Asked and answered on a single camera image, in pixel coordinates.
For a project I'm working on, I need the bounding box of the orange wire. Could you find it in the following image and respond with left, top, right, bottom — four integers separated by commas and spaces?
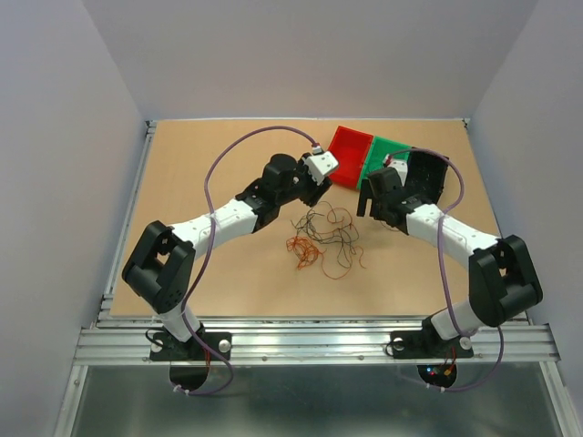
284, 207, 365, 279

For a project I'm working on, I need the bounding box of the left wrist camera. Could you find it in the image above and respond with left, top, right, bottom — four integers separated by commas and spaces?
303, 144, 340, 185

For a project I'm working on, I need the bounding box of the red plastic bin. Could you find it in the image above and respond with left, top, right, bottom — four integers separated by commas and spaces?
328, 126, 373, 188

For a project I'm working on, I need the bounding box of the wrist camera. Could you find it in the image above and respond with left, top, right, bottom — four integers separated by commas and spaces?
303, 144, 340, 185
383, 154, 408, 186

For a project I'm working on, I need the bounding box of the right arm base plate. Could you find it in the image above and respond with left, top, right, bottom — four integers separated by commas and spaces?
384, 330, 474, 360

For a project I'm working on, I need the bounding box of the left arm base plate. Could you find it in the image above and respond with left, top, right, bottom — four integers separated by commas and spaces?
145, 329, 232, 362

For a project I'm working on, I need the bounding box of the black wire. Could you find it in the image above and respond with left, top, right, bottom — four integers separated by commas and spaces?
291, 202, 359, 256

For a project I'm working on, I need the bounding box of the aluminium rail frame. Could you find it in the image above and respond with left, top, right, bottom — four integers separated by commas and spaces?
50, 118, 575, 437

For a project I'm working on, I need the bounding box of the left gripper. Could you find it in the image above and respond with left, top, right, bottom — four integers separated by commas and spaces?
276, 153, 332, 208

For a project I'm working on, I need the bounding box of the green plastic bin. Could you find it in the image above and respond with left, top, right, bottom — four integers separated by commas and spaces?
356, 137, 412, 190

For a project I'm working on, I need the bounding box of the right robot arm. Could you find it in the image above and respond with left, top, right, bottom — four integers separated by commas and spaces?
357, 168, 543, 360

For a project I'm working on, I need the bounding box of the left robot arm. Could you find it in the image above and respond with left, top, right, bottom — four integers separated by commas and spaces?
122, 152, 339, 359

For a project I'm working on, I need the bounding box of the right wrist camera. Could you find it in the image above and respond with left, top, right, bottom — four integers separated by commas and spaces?
383, 154, 408, 186

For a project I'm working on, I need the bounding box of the black plastic bin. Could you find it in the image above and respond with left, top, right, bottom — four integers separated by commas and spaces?
404, 148, 449, 204

